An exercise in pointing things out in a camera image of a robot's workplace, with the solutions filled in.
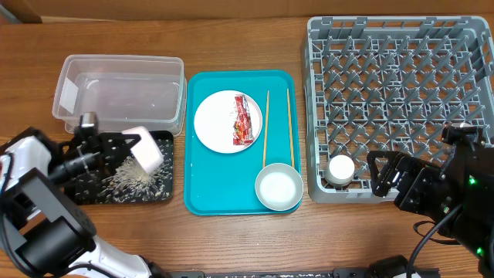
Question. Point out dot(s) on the right wooden chopstick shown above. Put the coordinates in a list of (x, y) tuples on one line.
[(290, 128)]

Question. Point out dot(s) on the black tray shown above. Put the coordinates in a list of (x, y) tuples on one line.
[(162, 181)]

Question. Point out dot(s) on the clear plastic bin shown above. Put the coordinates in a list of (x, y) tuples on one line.
[(124, 91)]

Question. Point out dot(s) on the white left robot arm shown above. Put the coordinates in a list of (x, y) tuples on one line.
[(43, 232)]

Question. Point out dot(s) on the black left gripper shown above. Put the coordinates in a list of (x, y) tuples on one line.
[(98, 146)]

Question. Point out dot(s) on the grey dish rack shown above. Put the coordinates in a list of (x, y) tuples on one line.
[(390, 83)]

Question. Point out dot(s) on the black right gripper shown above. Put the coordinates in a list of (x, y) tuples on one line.
[(416, 171)]

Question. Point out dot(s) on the spilled rice pile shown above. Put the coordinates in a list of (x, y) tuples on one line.
[(135, 177)]

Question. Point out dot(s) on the left wooden chopstick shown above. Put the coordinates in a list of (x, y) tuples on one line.
[(266, 126)]

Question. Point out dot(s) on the white plastic cup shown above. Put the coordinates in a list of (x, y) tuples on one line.
[(339, 171)]

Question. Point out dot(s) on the pink bowl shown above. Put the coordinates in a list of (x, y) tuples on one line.
[(146, 151)]

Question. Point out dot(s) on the red snack wrapper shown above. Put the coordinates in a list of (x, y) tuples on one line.
[(243, 133)]

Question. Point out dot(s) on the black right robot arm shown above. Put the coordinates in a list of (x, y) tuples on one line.
[(471, 222)]

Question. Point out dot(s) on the grey-rimmed white bowl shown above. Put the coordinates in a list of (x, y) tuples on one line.
[(279, 187)]

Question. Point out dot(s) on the white round plate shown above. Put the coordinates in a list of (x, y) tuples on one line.
[(215, 117)]

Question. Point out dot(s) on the wooden chopstick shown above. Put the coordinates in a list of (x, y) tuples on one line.
[(266, 126), (290, 128)]

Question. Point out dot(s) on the teal serving tray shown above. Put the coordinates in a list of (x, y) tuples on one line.
[(224, 184)]

